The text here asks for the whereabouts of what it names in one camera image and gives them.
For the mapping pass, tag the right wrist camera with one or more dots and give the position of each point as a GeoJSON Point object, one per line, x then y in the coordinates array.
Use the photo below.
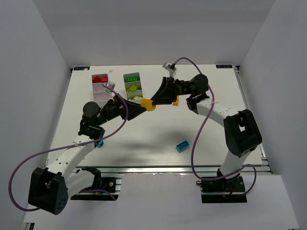
{"type": "Point", "coordinates": [171, 68]}

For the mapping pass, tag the orange 2x3 lego brick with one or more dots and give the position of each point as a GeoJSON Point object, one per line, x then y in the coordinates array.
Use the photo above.
{"type": "Point", "coordinates": [176, 102]}

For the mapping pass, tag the white divided container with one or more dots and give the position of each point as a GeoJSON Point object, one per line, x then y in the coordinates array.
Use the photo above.
{"type": "Point", "coordinates": [99, 95]}
{"type": "Point", "coordinates": [130, 95]}

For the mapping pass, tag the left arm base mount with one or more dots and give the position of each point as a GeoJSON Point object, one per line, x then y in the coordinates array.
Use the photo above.
{"type": "Point", "coordinates": [88, 184]}

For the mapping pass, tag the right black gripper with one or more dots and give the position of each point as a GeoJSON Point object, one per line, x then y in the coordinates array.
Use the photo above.
{"type": "Point", "coordinates": [171, 89]}

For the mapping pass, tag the green lego brick top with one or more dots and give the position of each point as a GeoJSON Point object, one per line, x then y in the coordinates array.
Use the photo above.
{"type": "Point", "coordinates": [131, 79]}

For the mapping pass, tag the blue heart lego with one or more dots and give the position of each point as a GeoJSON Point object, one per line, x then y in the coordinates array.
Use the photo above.
{"type": "Point", "coordinates": [100, 144]}

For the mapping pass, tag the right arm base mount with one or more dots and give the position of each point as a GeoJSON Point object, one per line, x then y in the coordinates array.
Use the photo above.
{"type": "Point", "coordinates": [223, 191]}

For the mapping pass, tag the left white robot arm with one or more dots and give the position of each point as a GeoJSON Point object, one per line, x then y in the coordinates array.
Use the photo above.
{"type": "Point", "coordinates": [52, 186]}

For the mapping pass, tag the yellow heart lego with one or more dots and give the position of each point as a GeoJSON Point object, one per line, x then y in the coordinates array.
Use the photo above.
{"type": "Point", "coordinates": [148, 104]}

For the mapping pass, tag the lime 2x3 lego brick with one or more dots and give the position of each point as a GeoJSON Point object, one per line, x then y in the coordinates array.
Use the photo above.
{"type": "Point", "coordinates": [133, 88]}

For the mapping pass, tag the blue 2x3 lego brick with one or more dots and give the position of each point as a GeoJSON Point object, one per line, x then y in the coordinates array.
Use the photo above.
{"type": "Point", "coordinates": [182, 146]}

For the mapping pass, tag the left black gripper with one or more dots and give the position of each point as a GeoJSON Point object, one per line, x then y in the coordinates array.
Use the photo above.
{"type": "Point", "coordinates": [122, 109]}

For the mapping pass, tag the red 2x3 lego brick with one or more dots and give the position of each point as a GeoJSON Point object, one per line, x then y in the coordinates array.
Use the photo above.
{"type": "Point", "coordinates": [96, 79]}

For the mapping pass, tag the right white divided container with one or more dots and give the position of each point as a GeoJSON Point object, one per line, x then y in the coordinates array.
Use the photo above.
{"type": "Point", "coordinates": [130, 95]}

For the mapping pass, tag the left white divided container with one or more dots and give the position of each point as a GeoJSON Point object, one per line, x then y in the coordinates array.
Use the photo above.
{"type": "Point", "coordinates": [99, 95]}

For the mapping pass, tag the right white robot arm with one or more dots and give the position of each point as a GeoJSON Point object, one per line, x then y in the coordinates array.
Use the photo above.
{"type": "Point", "coordinates": [241, 132]}

